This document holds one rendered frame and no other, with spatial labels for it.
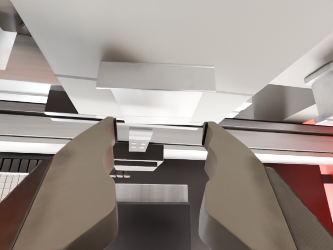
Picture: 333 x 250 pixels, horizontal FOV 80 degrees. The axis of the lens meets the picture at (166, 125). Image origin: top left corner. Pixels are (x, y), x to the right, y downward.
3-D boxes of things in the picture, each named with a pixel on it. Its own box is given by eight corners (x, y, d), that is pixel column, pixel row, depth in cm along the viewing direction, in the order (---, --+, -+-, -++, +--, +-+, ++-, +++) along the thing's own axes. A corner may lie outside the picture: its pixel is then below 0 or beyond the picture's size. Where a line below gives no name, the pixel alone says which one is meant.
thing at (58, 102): (201, 103, 28) (202, 123, 27) (195, 111, 31) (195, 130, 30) (49, 90, 25) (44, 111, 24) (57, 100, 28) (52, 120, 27)
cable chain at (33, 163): (131, 162, 62) (130, 176, 60) (131, 165, 67) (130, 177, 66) (-5, 157, 55) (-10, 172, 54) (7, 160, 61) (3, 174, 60)
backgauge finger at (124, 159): (180, 122, 31) (180, 154, 30) (157, 154, 56) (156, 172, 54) (100, 116, 29) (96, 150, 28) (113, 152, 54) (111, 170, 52)
